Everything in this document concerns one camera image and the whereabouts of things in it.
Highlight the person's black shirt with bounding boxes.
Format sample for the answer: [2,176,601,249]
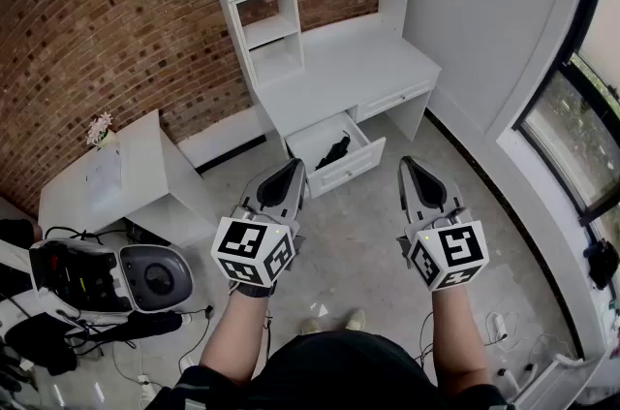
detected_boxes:
[144,331,515,410]

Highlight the person's right beige shoe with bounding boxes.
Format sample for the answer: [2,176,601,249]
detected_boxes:
[344,308,368,332]

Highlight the person's right forearm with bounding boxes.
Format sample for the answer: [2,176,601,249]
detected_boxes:
[429,284,490,388]

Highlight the black folding umbrella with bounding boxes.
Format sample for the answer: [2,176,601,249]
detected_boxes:
[314,130,353,172]

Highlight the white side table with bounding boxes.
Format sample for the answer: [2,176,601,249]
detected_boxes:
[37,110,219,249]

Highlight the white charger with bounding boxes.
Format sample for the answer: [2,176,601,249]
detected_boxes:
[495,367,520,395]

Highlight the black framed window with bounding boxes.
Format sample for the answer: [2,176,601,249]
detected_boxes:
[511,0,620,225]

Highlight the pink flowers in vase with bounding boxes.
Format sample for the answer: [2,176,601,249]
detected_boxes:
[85,110,118,151]

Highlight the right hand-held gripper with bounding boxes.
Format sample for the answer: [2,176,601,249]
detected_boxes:
[396,155,489,292]

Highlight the white shelving desk unit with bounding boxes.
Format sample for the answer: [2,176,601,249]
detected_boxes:
[196,0,443,201]

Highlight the grey equipment case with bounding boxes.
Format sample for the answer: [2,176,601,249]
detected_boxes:
[28,237,195,318]

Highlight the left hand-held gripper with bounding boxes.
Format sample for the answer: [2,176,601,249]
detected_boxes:
[211,158,310,288]

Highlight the person's left forearm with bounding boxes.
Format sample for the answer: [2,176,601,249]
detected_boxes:
[199,284,278,386]

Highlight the black cable with charger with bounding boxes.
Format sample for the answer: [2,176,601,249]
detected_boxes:
[179,303,215,362]

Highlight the black wristband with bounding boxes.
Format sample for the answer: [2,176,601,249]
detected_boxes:
[229,280,278,300]

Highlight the black cylindrical bag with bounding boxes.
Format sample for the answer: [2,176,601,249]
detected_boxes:
[85,309,184,344]

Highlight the black cloth bag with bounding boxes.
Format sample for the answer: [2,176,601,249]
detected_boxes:
[3,311,79,376]

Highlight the transparent plastic sheet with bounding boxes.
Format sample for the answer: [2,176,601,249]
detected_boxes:
[85,145,124,206]

